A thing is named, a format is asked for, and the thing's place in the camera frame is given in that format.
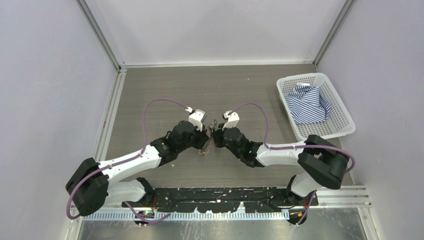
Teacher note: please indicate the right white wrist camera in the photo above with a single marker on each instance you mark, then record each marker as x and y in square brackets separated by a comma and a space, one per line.
[231, 119]

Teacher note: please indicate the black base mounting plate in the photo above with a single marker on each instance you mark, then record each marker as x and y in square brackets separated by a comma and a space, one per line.
[218, 200]

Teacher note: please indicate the aluminium frame rail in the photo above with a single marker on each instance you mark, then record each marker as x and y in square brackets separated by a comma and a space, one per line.
[110, 115]

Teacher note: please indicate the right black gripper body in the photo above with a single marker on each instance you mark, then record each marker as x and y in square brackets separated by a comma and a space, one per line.
[221, 141]

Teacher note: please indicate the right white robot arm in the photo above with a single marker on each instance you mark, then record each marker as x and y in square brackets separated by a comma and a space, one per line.
[323, 164]

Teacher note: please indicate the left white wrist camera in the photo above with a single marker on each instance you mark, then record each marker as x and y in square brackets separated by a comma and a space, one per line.
[196, 117]

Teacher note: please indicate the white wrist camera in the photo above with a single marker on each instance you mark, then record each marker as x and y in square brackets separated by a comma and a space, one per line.
[196, 117]
[231, 119]

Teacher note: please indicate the numbered metal key ring disc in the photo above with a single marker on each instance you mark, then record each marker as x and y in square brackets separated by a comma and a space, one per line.
[205, 149]

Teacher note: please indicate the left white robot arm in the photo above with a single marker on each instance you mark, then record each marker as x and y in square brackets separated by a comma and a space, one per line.
[95, 184]

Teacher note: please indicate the blue striped shirt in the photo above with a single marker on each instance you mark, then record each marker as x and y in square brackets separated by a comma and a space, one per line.
[307, 105]

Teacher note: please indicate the white plastic basket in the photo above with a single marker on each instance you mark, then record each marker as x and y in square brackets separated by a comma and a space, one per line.
[339, 122]

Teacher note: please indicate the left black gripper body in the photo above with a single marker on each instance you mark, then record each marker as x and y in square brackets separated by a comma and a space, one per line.
[196, 140]

